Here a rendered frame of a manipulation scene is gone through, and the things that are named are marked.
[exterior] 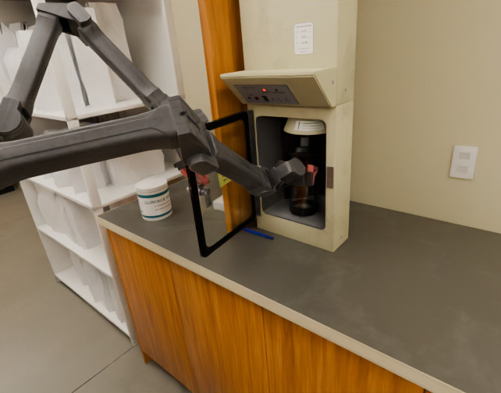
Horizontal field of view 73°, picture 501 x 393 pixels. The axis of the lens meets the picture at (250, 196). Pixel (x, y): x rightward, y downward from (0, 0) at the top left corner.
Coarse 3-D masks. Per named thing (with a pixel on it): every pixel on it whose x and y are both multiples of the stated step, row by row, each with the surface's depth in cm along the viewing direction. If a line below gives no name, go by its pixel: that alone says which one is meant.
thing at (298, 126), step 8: (288, 120) 110; (296, 120) 106; (304, 120) 104; (312, 120) 104; (320, 120) 104; (288, 128) 109; (296, 128) 106; (304, 128) 104; (312, 128) 104; (320, 128) 104
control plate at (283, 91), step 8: (240, 88) 102; (248, 88) 100; (256, 88) 98; (264, 88) 96; (272, 88) 94; (280, 88) 93; (288, 88) 91; (248, 96) 104; (256, 96) 102; (272, 96) 98; (280, 96) 96; (288, 96) 95
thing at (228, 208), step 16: (224, 128) 103; (240, 128) 110; (224, 144) 104; (240, 144) 111; (208, 176) 101; (224, 176) 107; (224, 192) 108; (240, 192) 116; (208, 208) 103; (224, 208) 110; (240, 208) 118; (208, 224) 104; (224, 224) 111; (208, 240) 106
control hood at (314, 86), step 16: (224, 80) 101; (240, 80) 98; (256, 80) 94; (272, 80) 91; (288, 80) 88; (304, 80) 85; (320, 80) 84; (240, 96) 106; (304, 96) 91; (320, 96) 88
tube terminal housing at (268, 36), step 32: (256, 0) 97; (288, 0) 91; (320, 0) 86; (352, 0) 88; (256, 32) 101; (288, 32) 94; (320, 32) 89; (352, 32) 92; (256, 64) 105; (288, 64) 98; (320, 64) 92; (352, 64) 95; (352, 96) 99; (352, 128) 104; (288, 224) 120
